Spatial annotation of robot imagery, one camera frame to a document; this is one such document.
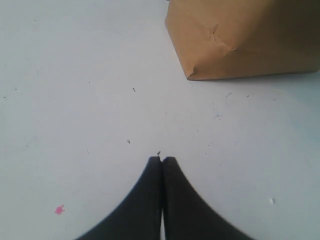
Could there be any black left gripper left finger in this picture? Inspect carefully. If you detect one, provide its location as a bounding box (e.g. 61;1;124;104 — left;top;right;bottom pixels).
79;156;162;240

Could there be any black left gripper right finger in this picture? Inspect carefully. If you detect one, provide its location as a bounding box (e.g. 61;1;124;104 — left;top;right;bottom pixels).
162;157;252;240

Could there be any brown paper bag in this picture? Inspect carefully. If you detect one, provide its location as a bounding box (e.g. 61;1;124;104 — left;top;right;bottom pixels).
165;0;320;81

